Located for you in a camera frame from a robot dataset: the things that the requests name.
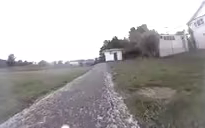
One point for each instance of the robot's own part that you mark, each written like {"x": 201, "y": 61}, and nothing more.
{"x": 65, "y": 126}

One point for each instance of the low distant building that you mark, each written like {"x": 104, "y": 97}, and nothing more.
{"x": 81, "y": 62}

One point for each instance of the grey gravel path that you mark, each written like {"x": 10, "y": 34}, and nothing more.
{"x": 80, "y": 100}

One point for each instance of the white building with windows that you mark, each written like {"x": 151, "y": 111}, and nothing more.
{"x": 171, "y": 45}

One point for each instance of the row of distant trees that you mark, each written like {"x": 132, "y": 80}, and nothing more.
{"x": 13, "y": 61}

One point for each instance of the grass verge with weeds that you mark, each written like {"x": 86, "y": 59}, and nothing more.
{"x": 26, "y": 85}

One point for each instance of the grass field beside path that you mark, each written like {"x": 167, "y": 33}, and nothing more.
{"x": 170, "y": 90}

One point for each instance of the large white building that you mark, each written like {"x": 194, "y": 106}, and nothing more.
{"x": 203, "y": 28}

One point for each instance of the clump of dark trees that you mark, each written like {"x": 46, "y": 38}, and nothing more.
{"x": 136, "y": 43}

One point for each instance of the small white shed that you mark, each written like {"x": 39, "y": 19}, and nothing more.
{"x": 112, "y": 55}

